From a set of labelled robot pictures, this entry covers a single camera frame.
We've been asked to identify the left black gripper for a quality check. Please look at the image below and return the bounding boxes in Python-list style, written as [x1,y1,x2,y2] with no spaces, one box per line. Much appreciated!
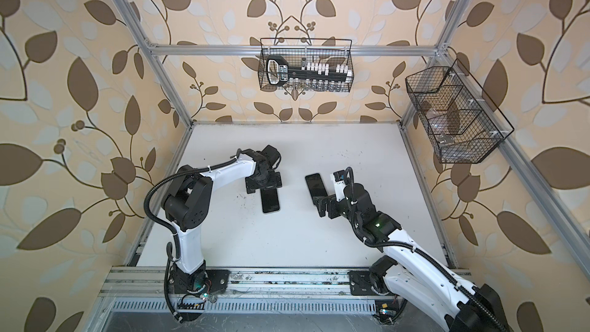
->
[249,171,284,194]

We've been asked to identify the black smartphone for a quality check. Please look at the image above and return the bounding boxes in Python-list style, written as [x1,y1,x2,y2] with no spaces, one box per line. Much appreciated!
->
[305,173,328,205]
[261,188,281,214]

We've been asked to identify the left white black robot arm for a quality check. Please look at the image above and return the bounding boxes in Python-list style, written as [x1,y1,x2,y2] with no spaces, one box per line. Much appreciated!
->
[144,145,282,323]

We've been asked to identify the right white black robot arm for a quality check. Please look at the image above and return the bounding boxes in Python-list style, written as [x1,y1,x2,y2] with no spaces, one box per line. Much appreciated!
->
[308,181,510,331]

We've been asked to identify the black tool with white bits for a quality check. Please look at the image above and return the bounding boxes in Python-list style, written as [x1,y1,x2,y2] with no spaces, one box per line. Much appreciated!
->
[262,55,354,89]

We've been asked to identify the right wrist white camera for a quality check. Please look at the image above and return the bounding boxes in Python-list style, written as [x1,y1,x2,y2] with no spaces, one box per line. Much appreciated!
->
[331,167,354,201]

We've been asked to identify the back wall wire basket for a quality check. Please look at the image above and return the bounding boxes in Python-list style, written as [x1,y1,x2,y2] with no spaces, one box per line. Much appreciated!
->
[258,36,355,93]

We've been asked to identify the wall wire basket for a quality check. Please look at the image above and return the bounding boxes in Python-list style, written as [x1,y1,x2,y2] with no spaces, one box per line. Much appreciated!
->
[258,36,355,93]
[405,59,515,164]

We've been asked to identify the right wall wire basket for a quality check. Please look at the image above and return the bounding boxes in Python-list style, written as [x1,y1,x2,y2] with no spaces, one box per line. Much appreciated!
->
[405,59,515,164]

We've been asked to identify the aluminium front rail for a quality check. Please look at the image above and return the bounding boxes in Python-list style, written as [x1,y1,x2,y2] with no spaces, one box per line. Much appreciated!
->
[96,266,471,315]

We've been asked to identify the aluminium frame bars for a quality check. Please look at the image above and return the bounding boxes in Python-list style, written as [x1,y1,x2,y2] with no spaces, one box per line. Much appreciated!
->
[112,0,589,275]

